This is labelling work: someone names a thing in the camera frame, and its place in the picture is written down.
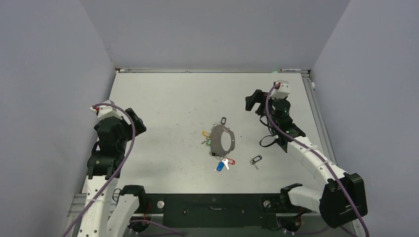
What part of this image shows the yellow key tag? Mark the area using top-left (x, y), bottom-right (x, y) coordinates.
top-left (202, 131), bottom-right (211, 138)

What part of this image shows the blue key tag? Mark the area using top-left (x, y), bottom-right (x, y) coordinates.
top-left (215, 162), bottom-right (225, 172)

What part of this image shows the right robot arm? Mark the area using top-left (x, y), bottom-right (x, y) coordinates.
top-left (245, 89), bottom-right (368, 229)

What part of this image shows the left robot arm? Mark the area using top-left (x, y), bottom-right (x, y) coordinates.
top-left (63, 103), bottom-right (147, 237)

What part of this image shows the loose key black tag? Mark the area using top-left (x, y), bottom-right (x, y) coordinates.
top-left (250, 156), bottom-right (262, 170)

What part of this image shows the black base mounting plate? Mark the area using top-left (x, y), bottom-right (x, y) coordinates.
top-left (114, 193), bottom-right (312, 230)

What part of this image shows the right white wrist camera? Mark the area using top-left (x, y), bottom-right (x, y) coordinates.
top-left (270, 80), bottom-right (291, 99)

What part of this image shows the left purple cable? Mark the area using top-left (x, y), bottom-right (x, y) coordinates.
top-left (62, 103), bottom-right (136, 237)

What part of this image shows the purple cable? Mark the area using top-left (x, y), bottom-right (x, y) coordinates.
top-left (265, 83), bottom-right (370, 237)
top-left (62, 103), bottom-right (136, 237)

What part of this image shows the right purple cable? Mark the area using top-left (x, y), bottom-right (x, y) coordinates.
top-left (265, 83), bottom-right (370, 237)

